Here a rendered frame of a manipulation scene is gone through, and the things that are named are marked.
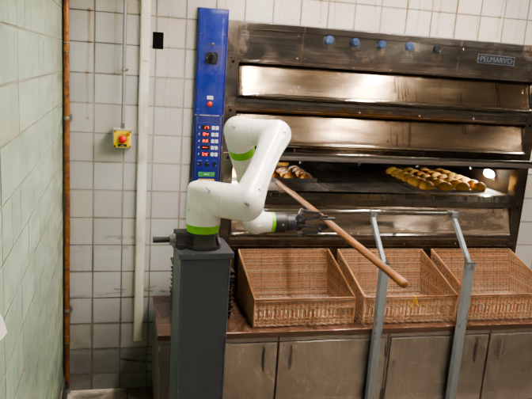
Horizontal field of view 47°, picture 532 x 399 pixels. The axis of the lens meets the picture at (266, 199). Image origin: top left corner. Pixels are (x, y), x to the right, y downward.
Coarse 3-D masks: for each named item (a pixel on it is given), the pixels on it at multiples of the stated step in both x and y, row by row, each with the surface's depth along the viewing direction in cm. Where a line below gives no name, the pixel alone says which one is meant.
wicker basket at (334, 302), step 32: (256, 256) 353; (288, 256) 357; (320, 256) 362; (256, 288) 351; (288, 288) 356; (320, 288) 361; (256, 320) 311; (288, 320) 316; (320, 320) 320; (352, 320) 324
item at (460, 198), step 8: (272, 192) 350; (280, 192) 352; (296, 192) 354; (304, 192) 355; (312, 192) 357; (320, 192) 358; (328, 192) 360; (336, 192) 361; (344, 192) 363; (352, 192) 365; (360, 192) 366; (368, 192) 368; (376, 192) 370; (384, 192) 371; (392, 192) 373; (376, 200) 366; (384, 200) 367; (392, 200) 368; (400, 200) 369; (408, 200) 371; (416, 200) 372; (424, 200) 373; (432, 200) 374; (440, 200) 375; (448, 200) 377; (456, 200) 378; (464, 200) 379; (472, 200) 380; (480, 200) 381; (488, 200) 383; (496, 200) 384; (504, 200) 385; (512, 200) 387
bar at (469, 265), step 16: (272, 208) 314; (288, 208) 316; (304, 208) 318; (320, 208) 320; (384, 256) 313; (464, 256) 326; (464, 272) 323; (384, 288) 312; (464, 288) 323; (384, 304) 314; (464, 304) 324; (464, 320) 327; (464, 336) 329; (368, 368) 324; (368, 384) 323; (448, 384) 337
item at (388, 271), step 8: (280, 184) 363; (288, 192) 346; (304, 200) 321; (312, 208) 307; (328, 224) 282; (336, 232) 272; (344, 232) 266; (344, 240) 263; (352, 240) 256; (360, 248) 246; (368, 256) 238; (376, 256) 235; (376, 264) 231; (384, 264) 226; (384, 272) 224; (392, 272) 219; (400, 280) 212
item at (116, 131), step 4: (112, 128) 318; (116, 128) 319; (120, 128) 320; (128, 128) 322; (112, 132) 317; (116, 132) 317; (120, 132) 317; (124, 132) 318; (112, 136) 317; (116, 136) 317; (128, 136) 319; (112, 140) 318; (116, 140) 318; (128, 140) 319; (112, 144) 318; (116, 144) 318; (120, 144) 319; (124, 144) 319; (128, 144) 320; (124, 148) 320; (128, 148) 320
